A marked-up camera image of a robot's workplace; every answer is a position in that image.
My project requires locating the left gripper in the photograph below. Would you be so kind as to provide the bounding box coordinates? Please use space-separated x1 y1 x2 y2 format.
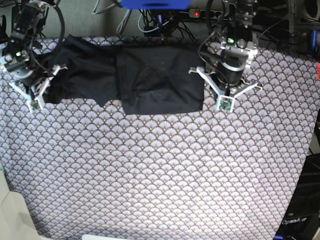
188 66 262 99

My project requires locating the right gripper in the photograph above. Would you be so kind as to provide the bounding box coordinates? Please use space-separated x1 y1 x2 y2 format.
9 64 68 103

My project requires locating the dark navy T-shirt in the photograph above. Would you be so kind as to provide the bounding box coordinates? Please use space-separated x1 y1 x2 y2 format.
44 36 204 115

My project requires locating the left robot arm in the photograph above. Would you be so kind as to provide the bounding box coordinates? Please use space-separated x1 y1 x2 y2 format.
189 0 258 103

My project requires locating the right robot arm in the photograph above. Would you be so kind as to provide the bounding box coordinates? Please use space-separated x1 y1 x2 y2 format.
0 0 65 103

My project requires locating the white power strip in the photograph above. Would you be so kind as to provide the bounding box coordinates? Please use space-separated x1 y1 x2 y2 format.
187 9 223 20

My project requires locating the beige cardboard box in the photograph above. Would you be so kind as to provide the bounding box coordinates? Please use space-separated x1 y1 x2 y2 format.
0 169 41 240

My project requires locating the red clamp at right edge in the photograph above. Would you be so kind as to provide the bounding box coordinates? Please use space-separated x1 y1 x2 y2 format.
317 62 320 80

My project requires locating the blue clamp at right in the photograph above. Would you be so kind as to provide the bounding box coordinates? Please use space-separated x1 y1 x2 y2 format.
307 30 318 57

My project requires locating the fan-patterned tablecloth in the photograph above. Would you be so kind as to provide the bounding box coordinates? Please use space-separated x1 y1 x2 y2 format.
0 49 320 240

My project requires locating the black OpenArm box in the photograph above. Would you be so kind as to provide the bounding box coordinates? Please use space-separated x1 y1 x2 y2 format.
273 154 320 240

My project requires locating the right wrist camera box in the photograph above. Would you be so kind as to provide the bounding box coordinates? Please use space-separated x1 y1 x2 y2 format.
26 99 46 113

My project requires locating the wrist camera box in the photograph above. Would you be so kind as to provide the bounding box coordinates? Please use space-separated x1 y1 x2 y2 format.
26 99 46 113
216 95 236 113

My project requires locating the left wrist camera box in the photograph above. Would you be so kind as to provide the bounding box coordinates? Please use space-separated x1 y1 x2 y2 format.
216 95 236 113

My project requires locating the blue-handled red clamp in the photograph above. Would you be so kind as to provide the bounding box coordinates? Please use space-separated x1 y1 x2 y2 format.
157 14 166 44

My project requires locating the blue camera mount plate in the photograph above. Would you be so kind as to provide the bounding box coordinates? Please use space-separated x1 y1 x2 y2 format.
121 0 191 10

